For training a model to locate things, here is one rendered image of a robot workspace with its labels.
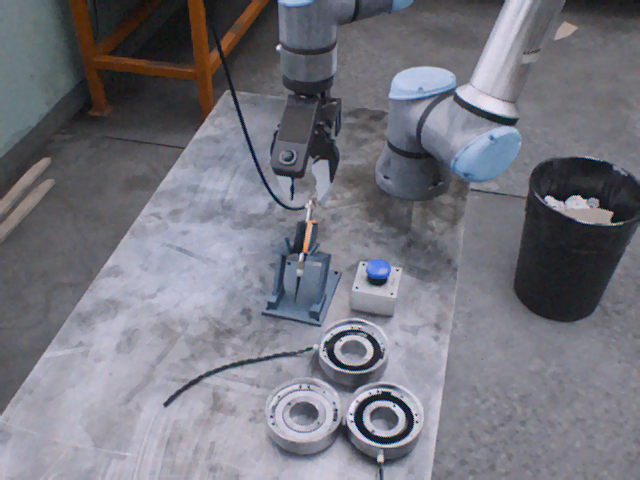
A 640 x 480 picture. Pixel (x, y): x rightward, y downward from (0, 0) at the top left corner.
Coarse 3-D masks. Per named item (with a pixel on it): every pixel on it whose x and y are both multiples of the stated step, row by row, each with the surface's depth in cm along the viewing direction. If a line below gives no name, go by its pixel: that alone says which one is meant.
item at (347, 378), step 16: (352, 320) 106; (320, 336) 104; (352, 336) 105; (384, 336) 104; (320, 352) 102; (336, 352) 103; (368, 352) 103; (336, 368) 99; (384, 368) 102; (352, 384) 101
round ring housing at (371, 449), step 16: (368, 384) 97; (384, 384) 97; (352, 400) 96; (416, 400) 95; (352, 416) 95; (368, 416) 95; (384, 416) 97; (400, 416) 95; (416, 416) 95; (352, 432) 92; (384, 432) 93; (416, 432) 91; (368, 448) 91; (384, 448) 90; (400, 448) 90
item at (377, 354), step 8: (336, 336) 105; (344, 336) 105; (360, 336) 105; (368, 336) 105; (328, 344) 104; (376, 344) 104; (328, 352) 103; (376, 352) 103; (384, 352) 103; (336, 360) 102; (368, 360) 102; (376, 360) 102; (344, 368) 101; (352, 368) 101; (360, 368) 101; (368, 368) 101
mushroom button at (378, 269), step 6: (372, 264) 111; (378, 264) 111; (384, 264) 111; (366, 270) 111; (372, 270) 110; (378, 270) 110; (384, 270) 110; (390, 270) 110; (372, 276) 110; (378, 276) 109; (384, 276) 110
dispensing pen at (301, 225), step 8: (312, 200) 110; (312, 208) 109; (304, 224) 108; (296, 232) 109; (304, 232) 108; (296, 240) 109; (304, 240) 109; (296, 248) 109; (304, 256) 110; (304, 264) 111; (296, 288) 112; (296, 296) 112
